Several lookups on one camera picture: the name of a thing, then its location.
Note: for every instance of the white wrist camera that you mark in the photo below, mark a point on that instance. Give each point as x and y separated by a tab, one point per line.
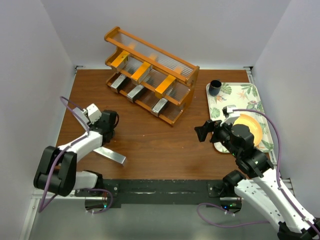
92	114
231	114

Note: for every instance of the orange toothpaste box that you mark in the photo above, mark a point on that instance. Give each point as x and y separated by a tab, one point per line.
139	75
162	88
120	61

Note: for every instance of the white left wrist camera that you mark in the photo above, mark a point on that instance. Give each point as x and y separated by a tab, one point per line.
92	114

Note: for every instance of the aluminium frame rail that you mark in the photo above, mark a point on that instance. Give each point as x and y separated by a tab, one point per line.
33	210

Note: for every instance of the dark blue cup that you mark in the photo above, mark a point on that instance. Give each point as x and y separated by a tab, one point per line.
214	87

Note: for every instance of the grey toothpaste box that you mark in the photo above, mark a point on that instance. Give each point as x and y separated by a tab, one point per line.
81	117

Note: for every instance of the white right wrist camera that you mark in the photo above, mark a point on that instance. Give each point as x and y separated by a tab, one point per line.
231	114

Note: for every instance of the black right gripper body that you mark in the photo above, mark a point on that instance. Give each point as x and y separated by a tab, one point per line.
215	132

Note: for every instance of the floral patterned serving tray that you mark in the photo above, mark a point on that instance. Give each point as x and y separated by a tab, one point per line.
243	96

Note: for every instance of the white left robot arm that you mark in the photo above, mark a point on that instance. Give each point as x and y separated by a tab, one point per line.
57	170

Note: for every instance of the chrome silver toothpaste box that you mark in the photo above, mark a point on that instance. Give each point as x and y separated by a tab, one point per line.
159	107

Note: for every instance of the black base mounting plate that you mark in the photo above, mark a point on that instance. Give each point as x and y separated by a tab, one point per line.
161	192

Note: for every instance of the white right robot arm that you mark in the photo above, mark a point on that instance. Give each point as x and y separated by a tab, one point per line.
256	180

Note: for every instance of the orange wooden three-tier shelf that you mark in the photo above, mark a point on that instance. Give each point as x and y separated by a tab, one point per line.
179	95

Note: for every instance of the black toothpaste box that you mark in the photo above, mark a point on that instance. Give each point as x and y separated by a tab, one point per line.
136	93

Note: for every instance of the yellow round plate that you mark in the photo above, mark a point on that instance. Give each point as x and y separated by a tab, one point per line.
253	125

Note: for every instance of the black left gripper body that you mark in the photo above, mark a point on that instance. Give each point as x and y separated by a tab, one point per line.
109	135

